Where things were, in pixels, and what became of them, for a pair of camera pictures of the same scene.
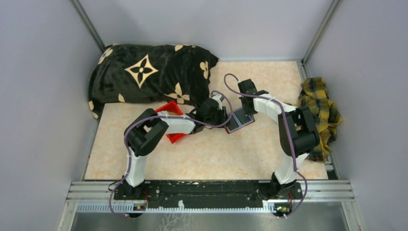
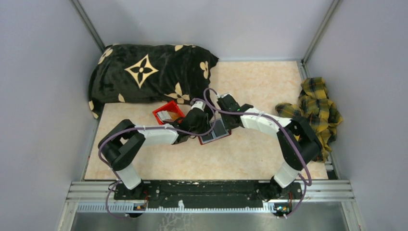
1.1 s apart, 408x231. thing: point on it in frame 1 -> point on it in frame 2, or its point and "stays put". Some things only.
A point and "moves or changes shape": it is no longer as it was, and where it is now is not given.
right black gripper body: (247, 110) -> (224, 117)
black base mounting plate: (277, 194) stays put
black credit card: (232, 123) moves or changes shape
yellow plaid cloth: (314, 95) stays put
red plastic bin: (172, 109) stays put
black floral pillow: (149, 73) stays put
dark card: (243, 118) moves or changes shape
